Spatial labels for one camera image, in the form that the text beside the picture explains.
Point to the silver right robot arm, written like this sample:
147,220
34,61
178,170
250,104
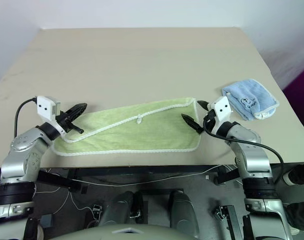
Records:
254,160

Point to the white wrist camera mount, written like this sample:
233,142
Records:
223,107
45,107

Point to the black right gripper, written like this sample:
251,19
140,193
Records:
209,119

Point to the black table frame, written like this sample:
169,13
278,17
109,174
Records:
141,170

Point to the dark bulky shape white end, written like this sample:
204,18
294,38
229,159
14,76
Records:
302,175

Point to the light green towel white trim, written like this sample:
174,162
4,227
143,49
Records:
141,135

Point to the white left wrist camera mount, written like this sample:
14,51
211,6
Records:
45,107

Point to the dark grey rounded shape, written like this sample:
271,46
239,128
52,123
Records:
184,212
121,207

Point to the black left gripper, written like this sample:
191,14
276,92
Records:
64,121

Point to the small black box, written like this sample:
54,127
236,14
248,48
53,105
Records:
46,221

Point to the folded light blue towel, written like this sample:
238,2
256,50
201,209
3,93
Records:
252,95

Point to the pale grey curved body cover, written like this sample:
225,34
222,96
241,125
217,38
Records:
111,232

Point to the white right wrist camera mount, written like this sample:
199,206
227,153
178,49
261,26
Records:
223,107

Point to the black metal floor bracket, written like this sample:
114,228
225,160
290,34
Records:
228,220

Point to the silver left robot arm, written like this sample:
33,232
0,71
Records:
19,160

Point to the magenta panel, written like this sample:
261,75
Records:
299,100

